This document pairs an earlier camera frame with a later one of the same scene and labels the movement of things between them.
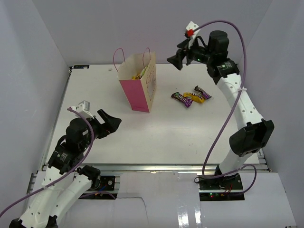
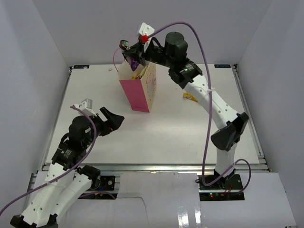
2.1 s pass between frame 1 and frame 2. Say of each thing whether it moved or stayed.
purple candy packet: moved
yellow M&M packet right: stayed
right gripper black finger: moved
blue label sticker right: stayed
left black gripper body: stayed
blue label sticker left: stayed
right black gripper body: moved
